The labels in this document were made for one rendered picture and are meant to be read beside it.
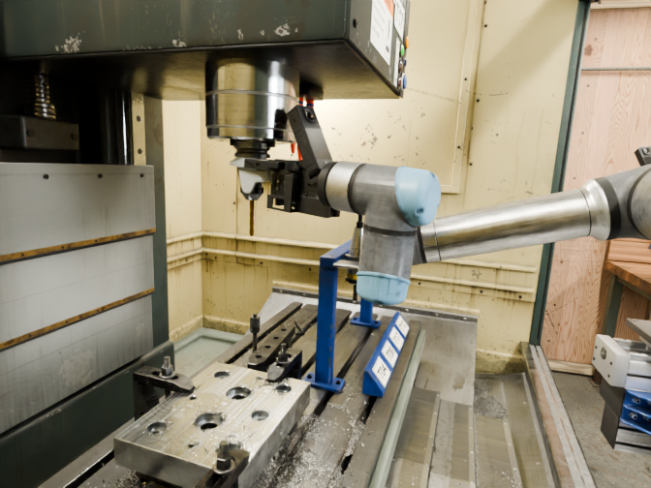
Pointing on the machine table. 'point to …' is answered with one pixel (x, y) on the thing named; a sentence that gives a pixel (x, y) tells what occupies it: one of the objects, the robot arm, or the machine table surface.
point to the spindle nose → (250, 100)
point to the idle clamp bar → (271, 348)
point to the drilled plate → (138, 460)
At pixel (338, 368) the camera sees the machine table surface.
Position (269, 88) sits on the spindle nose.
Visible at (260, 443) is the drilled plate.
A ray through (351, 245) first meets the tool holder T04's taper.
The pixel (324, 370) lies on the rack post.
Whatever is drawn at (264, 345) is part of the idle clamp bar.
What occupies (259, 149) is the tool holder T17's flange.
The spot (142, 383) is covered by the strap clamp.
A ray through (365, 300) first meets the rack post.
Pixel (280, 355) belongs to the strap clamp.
